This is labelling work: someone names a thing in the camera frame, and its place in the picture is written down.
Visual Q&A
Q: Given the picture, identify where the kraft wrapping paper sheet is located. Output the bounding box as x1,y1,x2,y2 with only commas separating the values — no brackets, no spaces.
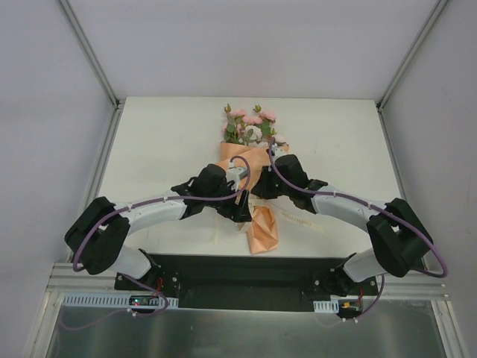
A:
218,142,279,254

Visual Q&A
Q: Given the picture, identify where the cream ribbon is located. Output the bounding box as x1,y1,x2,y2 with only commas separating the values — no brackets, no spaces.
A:
214,193,325,247

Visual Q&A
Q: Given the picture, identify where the pink fake flower stem three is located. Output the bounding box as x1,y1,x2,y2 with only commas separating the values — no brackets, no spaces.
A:
269,128,288,146

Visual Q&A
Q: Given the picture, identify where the pink fake flower stem four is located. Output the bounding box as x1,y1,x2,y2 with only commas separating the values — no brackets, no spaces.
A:
241,125,263,147

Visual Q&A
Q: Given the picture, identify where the pink fake flower stem one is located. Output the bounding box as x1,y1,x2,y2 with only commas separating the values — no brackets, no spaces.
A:
253,104,277,137

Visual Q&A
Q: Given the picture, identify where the pink fake flower stem two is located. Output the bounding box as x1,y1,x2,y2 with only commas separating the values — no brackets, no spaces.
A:
222,104,247,144

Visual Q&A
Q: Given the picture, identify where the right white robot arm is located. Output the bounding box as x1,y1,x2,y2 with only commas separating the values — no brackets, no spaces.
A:
252,154,432,295

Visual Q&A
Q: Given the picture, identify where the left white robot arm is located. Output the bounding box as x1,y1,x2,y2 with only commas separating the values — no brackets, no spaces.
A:
64,162,251,290

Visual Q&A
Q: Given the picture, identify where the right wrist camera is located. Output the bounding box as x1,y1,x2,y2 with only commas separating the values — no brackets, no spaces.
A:
268,146,288,161

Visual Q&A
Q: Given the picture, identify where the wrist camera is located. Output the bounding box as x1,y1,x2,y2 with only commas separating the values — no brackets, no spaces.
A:
226,167,249,190
268,146,288,161

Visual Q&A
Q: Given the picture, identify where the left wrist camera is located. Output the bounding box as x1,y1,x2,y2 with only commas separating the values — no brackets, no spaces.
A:
226,167,249,190

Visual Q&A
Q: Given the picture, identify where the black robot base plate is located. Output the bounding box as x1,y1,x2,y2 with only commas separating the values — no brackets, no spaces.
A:
113,251,387,310

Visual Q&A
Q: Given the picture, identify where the right white cable duct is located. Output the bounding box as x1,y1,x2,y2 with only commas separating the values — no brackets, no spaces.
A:
313,300,339,314

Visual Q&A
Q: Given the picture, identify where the white cable duct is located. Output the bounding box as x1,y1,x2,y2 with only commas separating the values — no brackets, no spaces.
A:
62,293,165,310
313,300,339,314

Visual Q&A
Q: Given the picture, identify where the left aluminium frame post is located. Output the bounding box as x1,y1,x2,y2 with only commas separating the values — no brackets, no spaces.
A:
57,0,120,105

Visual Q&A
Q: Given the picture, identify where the aluminium frame post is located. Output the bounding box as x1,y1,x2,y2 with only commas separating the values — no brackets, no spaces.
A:
57,0,120,105
376,0,452,107

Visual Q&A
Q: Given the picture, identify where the left white cable duct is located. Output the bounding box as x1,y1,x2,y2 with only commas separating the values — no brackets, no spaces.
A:
62,293,165,310

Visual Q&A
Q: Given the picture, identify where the right aluminium frame post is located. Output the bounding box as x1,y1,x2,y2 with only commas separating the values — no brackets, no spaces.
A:
376,0,452,107

